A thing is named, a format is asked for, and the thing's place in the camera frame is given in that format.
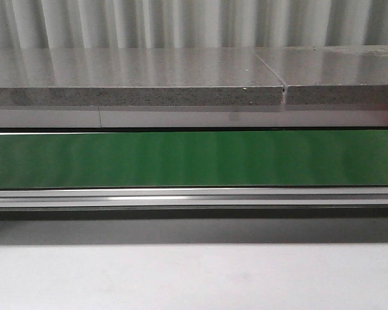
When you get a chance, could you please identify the grey stone slab right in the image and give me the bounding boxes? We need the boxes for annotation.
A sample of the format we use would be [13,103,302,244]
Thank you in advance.
[254,46,388,109]

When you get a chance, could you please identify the grey stone slab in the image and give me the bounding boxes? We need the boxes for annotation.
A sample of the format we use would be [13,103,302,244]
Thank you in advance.
[0,48,283,107]
[254,46,388,109]

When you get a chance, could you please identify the green conveyor belt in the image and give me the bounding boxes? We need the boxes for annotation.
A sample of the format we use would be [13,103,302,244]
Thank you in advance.
[0,130,388,189]

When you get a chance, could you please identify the aluminium conveyor frame rail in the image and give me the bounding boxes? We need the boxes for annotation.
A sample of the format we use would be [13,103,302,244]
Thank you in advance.
[0,187,388,211]

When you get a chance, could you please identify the grey stone slab left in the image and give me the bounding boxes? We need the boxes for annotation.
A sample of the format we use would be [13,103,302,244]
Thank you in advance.
[0,48,283,107]

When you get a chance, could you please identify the white pleated curtain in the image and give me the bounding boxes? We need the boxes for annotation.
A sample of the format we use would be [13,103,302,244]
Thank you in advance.
[0,1,388,48]

